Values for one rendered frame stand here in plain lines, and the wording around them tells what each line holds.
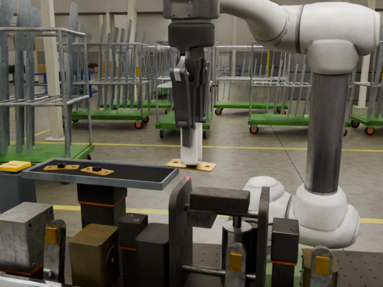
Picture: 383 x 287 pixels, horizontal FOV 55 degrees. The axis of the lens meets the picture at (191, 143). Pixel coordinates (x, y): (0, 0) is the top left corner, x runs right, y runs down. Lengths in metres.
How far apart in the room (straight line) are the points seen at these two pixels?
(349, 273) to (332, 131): 0.57
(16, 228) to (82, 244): 0.15
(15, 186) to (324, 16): 0.91
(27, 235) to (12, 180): 0.26
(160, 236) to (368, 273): 0.92
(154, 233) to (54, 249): 0.21
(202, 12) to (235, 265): 0.43
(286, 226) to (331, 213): 0.48
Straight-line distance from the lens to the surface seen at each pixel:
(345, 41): 1.04
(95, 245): 0.78
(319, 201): 1.21
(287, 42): 1.07
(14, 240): 0.88
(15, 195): 1.09
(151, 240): 0.78
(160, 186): 0.84
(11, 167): 1.08
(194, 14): 0.58
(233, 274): 0.72
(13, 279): 0.87
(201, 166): 0.65
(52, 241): 0.84
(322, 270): 0.72
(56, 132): 7.24
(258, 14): 0.92
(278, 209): 1.27
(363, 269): 1.54
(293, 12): 1.07
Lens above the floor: 1.43
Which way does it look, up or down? 13 degrees down
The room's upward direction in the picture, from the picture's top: straight up
